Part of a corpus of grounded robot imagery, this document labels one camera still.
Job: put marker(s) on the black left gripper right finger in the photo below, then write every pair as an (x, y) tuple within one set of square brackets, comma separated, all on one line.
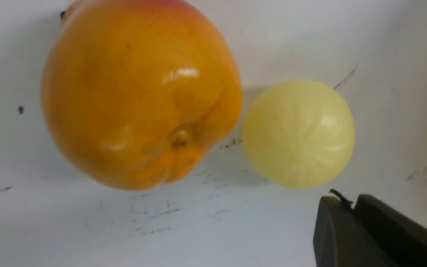
[(401, 238)]

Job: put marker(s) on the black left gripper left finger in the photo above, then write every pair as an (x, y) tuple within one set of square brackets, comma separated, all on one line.
[(340, 240)]

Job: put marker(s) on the yellow bun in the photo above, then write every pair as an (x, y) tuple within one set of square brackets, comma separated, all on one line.
[(299, 134)]

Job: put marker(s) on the orange toy tangerine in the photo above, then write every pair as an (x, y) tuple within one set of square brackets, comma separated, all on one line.
[(135, 93)]

